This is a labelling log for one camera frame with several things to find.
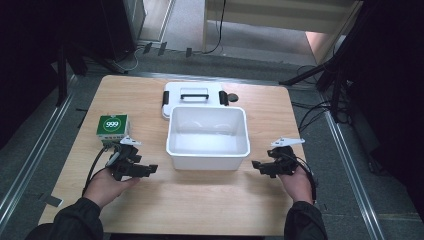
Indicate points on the person's right hand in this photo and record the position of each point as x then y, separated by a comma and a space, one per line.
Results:
298, 186

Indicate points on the black metal stand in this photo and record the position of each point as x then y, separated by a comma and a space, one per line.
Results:
63, 76

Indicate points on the black tripod stand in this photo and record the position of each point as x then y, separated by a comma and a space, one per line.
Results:
333, 76

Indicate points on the grey tape strip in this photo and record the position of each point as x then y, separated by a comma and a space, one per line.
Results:
55, 201

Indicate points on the person's left hand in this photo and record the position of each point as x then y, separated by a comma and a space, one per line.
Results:
105, 188

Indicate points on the green and white carton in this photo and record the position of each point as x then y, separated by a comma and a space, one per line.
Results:
112, 126

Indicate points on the dark round disc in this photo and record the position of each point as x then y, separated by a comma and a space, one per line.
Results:
233, 97

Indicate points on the light wooden furniture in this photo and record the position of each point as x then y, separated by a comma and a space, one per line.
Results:
283, 16

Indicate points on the white plastic storage box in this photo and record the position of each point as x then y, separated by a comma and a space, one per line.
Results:
208, 140

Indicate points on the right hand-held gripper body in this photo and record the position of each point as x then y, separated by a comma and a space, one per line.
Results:
284, 160

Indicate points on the black curtain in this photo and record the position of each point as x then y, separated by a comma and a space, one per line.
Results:
26, 50
396, 83

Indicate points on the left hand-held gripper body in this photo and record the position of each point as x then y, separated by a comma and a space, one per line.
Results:
124, 160

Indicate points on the metal floor rail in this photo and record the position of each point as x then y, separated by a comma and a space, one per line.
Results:
353, 180
33, 156

